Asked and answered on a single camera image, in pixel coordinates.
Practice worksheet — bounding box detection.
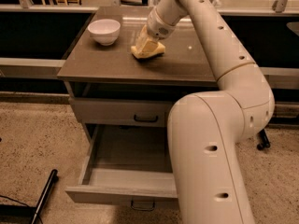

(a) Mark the grey metal rail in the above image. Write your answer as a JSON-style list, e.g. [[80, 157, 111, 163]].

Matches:
[[0, 58, 65, 79]]

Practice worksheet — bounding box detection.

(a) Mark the grey drawer cabinet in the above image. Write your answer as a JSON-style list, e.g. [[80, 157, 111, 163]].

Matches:
[[58, 7, 217, 138]]

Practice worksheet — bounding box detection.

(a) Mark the black stand leg right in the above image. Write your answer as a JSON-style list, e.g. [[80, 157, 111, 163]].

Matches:
[[257, 129, 271, 150]]

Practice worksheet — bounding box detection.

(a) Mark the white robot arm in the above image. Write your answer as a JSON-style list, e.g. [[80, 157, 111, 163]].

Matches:
[[136, 0, 275, 224]]

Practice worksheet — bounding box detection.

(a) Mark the black stand leg left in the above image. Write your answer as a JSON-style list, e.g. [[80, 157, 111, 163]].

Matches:
[[29, 169, 59, 224]]

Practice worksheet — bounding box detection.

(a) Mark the white ceramic bowl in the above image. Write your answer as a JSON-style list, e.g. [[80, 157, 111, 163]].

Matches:
[[88, 19, 121, 46]]

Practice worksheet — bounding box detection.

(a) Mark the closed grey upper drawer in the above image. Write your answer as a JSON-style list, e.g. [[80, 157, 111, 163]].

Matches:
[[69, 98, 172, 127]]

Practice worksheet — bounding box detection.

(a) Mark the open grey lower drawer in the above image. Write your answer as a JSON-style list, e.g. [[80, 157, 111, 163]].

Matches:
[[66, 125, 178, 211]]

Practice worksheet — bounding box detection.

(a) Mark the black stand leg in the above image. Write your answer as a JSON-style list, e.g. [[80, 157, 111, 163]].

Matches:
[[29, 169, 59, 224], [257, 129, 271, 150]]

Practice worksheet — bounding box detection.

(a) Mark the yellow sponge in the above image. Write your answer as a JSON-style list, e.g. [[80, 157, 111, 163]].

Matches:
[[131, 43, 165, 60]]

